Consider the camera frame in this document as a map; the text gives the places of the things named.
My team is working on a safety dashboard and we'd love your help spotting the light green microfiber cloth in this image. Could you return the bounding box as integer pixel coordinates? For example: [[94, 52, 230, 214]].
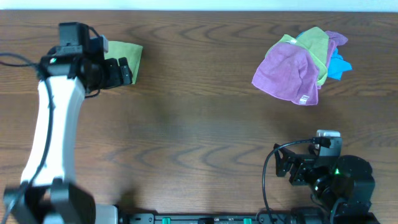
[[104, 41, 143, 85]]

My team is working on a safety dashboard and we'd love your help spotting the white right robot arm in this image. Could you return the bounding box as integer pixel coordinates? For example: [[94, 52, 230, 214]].
[[274, 144, 379, 223]]

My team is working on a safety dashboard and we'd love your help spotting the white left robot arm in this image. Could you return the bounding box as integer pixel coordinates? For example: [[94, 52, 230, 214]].
[[3, 53, 141, 223]]

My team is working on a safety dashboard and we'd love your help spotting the purple microfiber cloth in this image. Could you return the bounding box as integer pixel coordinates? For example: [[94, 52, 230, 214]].
[[252, 27, 352, 106]]

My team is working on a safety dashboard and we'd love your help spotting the blue microfiber cloth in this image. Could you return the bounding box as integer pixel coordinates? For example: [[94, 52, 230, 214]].
[[288, 27, 352, 86]]

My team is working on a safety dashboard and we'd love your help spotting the green cloth in pile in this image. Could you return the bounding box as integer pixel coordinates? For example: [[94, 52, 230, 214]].
[[257, 27, 329, 90]]

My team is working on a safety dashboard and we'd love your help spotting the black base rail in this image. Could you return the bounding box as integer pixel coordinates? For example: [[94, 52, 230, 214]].
[[118, 212, 382, 224]]

